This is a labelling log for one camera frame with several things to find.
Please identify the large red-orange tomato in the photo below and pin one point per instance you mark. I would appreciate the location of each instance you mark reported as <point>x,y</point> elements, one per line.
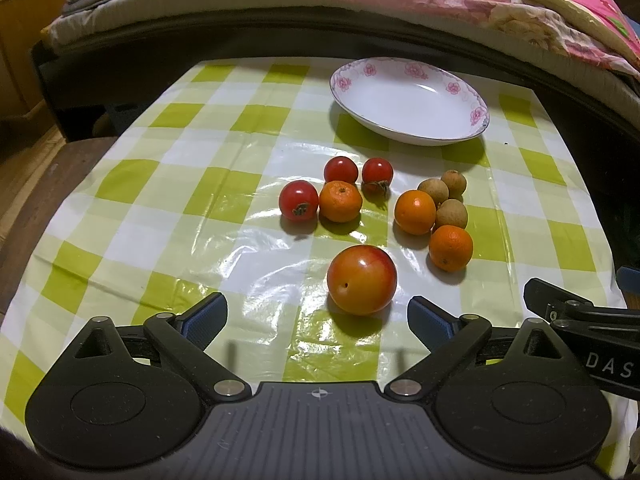
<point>362,280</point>

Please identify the longan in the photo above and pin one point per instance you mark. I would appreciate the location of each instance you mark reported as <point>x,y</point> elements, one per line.
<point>436,188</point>
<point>451,213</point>
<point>456,183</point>

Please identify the white floral plate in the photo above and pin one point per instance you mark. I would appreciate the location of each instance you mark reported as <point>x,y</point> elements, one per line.
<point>409,101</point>

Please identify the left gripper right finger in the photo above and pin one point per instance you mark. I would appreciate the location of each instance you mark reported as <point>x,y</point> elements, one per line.
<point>452,343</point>

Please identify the cherry tomato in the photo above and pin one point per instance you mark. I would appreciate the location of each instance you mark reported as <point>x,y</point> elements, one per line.
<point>377,175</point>
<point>298,201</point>
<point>340,168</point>

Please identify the green checked tablecloth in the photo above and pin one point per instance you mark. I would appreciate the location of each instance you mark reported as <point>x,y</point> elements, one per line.
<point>186,203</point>

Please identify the wooden bedside cabinet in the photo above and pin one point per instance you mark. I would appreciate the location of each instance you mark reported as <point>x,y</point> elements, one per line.
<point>21,24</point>

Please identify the mandarin orange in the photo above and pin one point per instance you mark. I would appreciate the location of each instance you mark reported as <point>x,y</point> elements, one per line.
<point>340,201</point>
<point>415,212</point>
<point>450,248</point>

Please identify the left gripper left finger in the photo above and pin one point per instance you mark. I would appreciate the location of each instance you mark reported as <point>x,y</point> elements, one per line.
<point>181,340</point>

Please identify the longan front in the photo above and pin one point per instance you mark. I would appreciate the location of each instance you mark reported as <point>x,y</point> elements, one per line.
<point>451,213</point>

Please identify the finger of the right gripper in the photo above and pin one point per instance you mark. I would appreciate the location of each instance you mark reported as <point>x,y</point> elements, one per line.
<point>555,304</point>

